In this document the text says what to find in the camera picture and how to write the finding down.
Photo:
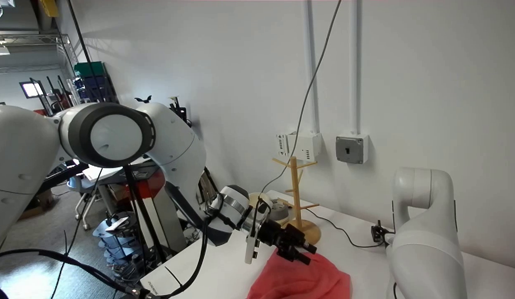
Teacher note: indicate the green storage bin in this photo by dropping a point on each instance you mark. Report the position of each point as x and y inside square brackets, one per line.
[90, 75]

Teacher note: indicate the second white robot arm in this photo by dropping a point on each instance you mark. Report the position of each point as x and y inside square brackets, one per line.
[424, 254]

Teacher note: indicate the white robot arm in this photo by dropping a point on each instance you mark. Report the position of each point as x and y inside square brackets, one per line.
[108, 135]

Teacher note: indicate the grey wall junction box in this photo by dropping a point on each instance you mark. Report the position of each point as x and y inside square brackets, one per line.
[352, 148]

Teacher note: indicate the wooden mug tree stand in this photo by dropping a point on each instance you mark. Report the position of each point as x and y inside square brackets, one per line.
[309, 229]

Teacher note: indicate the white wall power box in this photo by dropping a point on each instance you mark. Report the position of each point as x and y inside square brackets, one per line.
[304, 146]

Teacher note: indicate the coral red printed sweatshirt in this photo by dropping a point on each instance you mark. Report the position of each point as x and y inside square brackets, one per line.
[291, 279]

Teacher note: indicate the black camera tripod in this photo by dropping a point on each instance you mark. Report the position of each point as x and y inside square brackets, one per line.
[179, 110]

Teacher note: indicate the black camera on table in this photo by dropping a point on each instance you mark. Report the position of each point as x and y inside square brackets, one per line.
[377, 231]

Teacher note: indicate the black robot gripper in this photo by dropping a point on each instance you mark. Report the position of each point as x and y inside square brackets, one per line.
[286, 239]

